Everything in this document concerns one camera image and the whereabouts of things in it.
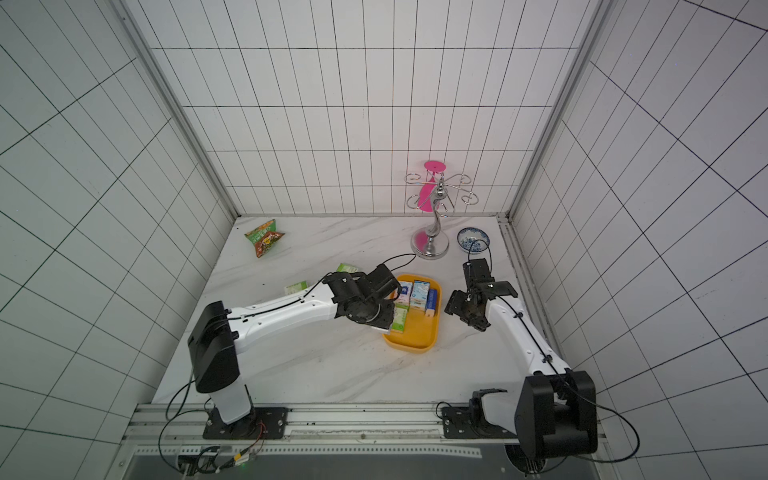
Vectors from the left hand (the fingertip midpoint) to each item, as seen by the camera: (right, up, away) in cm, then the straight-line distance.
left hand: (379, 324), depth 79 cm
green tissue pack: (-28, +7, +17) cm, 34 cm away
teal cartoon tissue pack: (+12, +6, +11) cm, 18 cm away
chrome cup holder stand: (+19, +22, +31) cm, 43 cm away
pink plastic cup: (+16, +39, +30) cm, 52 cm away
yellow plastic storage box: (+12, -5, +9) cm, 16 cm away
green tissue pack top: (-13, +13, +22) cm, 29 cm away
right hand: (+20, +2, +7) cm, 22 cm away
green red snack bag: (-43, +24, +28) cm, 57 cm away
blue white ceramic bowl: (+33, +25, +31) cm, 52 cm away
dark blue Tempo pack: (+16, +3, +11) cm, 20 cm away
